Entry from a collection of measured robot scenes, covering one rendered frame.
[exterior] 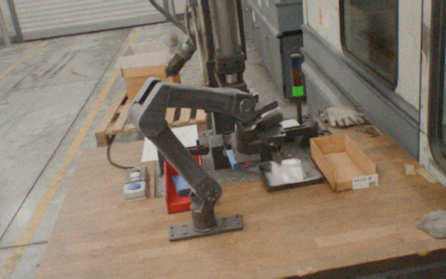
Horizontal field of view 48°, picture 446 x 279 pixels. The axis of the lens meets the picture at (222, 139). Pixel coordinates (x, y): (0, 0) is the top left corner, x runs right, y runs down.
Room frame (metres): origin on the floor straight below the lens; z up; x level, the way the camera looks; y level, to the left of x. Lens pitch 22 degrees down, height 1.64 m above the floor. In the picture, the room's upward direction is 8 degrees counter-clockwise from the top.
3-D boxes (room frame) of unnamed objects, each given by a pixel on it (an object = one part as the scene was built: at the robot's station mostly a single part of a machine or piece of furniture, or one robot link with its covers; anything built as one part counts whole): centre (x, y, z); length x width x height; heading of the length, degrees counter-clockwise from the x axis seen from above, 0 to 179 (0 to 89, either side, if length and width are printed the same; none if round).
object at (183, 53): (1.85, 0.09, 1.25); 0.19 x 0.07 x 0.19; 94
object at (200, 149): (1.57, 0.12, 0.95); 0.15 x 0.03 x 0.10; 94
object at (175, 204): (1.40, 0.13, 0.93); 0.25 x 0.12 x 0.06; 4
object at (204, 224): (1.17, 0.08, 0.94); 0.20 x 0.07 x 0.08; 94
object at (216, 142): (1.58, -0.06, 0.98); 0.20 x 0.10 x 0.01; 94
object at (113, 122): (4.76, 0.59, 0.07); 1.20 x 1.00 x 0.14; 177
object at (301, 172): (1.41, -0.19, 0.91); 0.17 x 0.16 x 0.02; 94
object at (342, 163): (1.40, -0.36, 0.93); 0.25 x 0.13 x 0.08; 4
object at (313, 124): (1.63, -0.30, 0.95); 0.06 x 0.03 x 0.09; 94
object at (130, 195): (1.42, 0.29, 0.90); 0.07 x 0.07 x 0.06; 4
